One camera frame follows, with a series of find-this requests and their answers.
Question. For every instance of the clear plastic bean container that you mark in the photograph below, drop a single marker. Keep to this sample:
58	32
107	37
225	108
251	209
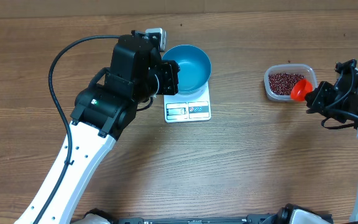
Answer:
303	69

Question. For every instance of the red beans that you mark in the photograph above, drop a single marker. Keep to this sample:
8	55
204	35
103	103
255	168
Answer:
283	83

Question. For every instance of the red measuring scoop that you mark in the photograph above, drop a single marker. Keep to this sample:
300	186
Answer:
300	90

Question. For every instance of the teal blue bowl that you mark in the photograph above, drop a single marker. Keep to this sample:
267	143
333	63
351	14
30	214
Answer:
195	67

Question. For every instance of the white digital kitchen scale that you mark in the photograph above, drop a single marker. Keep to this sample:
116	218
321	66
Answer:
188	108

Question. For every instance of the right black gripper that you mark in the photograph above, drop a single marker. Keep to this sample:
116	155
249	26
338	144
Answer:
316	102

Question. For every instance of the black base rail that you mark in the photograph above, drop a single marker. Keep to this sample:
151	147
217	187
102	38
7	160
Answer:
98	216

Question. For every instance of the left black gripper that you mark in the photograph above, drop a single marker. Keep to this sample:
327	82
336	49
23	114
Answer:
168	70

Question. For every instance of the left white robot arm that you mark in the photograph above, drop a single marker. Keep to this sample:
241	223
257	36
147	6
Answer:
102	110

